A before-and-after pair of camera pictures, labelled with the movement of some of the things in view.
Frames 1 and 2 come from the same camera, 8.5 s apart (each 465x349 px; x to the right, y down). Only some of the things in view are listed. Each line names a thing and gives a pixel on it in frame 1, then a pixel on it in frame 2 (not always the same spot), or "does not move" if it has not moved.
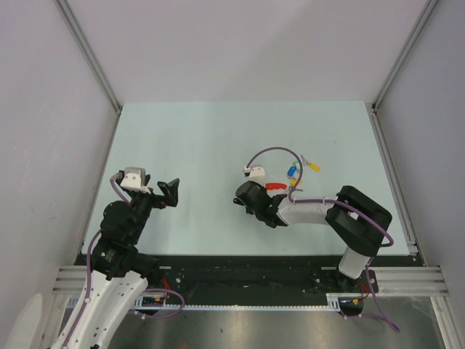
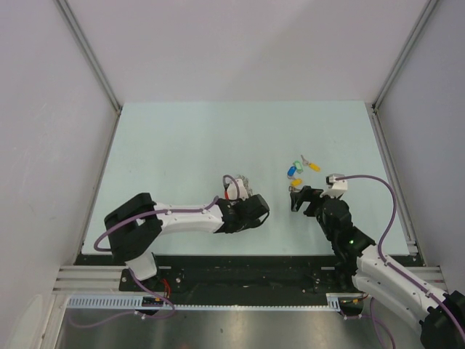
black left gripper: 170,191 → 250,224
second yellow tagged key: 293,182 does not move
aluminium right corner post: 400,60 does not move
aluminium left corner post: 89,54 does not move
